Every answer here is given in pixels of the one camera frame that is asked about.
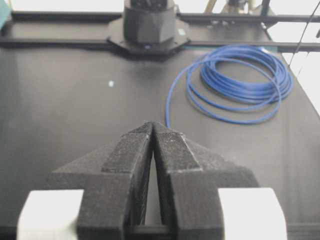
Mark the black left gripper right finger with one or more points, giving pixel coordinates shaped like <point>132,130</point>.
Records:
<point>188,177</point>

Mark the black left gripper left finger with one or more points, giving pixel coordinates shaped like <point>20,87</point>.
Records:
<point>115,180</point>

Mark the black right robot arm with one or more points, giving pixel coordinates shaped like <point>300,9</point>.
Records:
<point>154,21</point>

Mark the white tape mark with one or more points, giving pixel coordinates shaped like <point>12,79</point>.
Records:
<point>111,84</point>

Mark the black aluminium frame rail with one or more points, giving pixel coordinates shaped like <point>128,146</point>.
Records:
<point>95,30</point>

